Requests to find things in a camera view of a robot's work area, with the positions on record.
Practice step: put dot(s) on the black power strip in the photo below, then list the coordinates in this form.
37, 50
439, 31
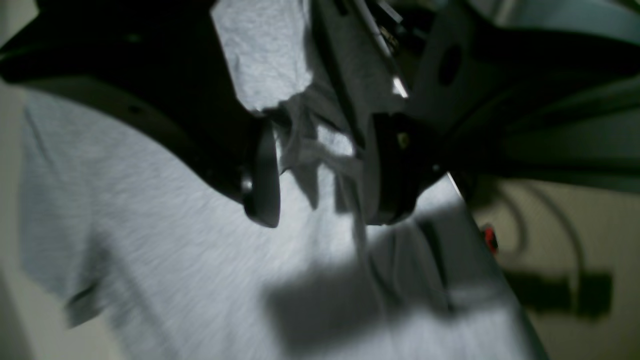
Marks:
592, 297

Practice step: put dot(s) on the grey T-shirt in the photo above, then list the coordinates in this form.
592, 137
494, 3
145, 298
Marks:
114, 224

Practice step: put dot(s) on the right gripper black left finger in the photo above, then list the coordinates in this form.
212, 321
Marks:
157, 66

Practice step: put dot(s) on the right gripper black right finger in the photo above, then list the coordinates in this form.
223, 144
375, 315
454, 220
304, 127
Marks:
400, 162

